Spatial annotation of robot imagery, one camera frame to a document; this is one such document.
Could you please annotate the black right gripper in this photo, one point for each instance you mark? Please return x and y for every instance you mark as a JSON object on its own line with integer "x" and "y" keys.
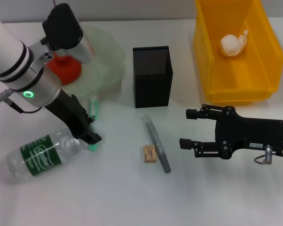
{"x": 249, "y": 134}

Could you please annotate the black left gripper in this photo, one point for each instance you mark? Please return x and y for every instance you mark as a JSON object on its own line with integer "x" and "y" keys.
{"x": 68, "y": 113}

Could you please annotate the clear bottle with green label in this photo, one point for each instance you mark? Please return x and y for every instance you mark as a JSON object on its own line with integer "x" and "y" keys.
{"x": 38, "y": 157}

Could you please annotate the red-orange toy orange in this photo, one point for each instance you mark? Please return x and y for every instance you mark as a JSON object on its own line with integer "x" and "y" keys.
{"x": 68, "y": 70}

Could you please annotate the white paper ball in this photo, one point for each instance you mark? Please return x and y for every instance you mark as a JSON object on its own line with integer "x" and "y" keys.
{"x": 230, "y": 46}

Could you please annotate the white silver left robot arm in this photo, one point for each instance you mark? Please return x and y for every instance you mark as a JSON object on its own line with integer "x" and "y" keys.
{"x": 5, "y": 47}

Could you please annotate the green utility knife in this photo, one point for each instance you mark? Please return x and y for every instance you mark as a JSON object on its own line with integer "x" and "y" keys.
{"x": 93, "y": 108}

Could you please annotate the grey marker pen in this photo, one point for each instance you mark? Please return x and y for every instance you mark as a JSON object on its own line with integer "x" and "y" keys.
{"x": 155, "y": 139}

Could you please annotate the tan rectangular eraser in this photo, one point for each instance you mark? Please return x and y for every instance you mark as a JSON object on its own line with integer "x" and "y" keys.
{"x": 150, "y": 154}

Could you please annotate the black mesh pen holder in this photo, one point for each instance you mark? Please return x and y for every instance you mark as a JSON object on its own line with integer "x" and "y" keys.
{"x": 153, "y": 89}

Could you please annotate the pale green glass fruit plate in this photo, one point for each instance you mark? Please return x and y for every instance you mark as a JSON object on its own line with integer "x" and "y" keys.
{"x": 104, "y": 58}

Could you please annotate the yellow plastic storage bin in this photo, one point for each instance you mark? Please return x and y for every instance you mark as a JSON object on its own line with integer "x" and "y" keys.
{"x": 226, "y": 77}

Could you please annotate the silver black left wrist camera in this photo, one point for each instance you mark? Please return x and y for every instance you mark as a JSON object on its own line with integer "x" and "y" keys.
{"x": 61, "y": 28}

